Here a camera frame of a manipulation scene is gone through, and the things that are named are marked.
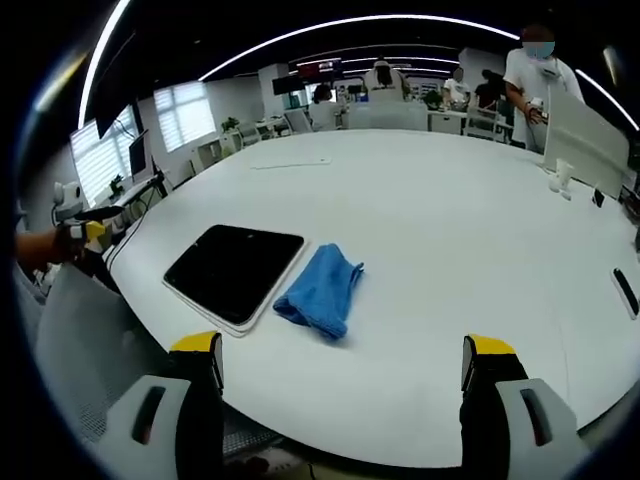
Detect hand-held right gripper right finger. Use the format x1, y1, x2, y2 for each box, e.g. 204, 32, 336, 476
458, 333, 592, 480

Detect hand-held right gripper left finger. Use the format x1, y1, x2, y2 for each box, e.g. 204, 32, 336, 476
97, 329, 226, 480

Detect dark rectangular mirror white frame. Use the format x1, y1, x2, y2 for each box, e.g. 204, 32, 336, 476
162, 224, 311, 338

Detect blue cleaning cloth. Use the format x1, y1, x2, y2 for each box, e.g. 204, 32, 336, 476
272, 243, 366, 342

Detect white window blinds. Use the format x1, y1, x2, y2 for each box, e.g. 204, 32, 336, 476
152, 80, 217, 154
68, 104, 142, 204

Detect black computer monitor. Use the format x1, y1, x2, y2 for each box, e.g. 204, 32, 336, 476
127, 130, 151, 177

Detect white mesh office chair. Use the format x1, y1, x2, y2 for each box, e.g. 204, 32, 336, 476
30, 262, 174, 446

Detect black phone at edge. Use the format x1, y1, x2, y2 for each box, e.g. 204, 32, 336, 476
611, 267, 640, 321

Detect white bottle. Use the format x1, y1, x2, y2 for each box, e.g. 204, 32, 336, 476
548, 157, 575, 201

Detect white monitor on table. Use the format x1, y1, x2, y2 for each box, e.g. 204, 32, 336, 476
542, 89, 631, 200

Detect black wall screen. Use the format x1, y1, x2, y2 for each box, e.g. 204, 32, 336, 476
271, 75, 305, 97

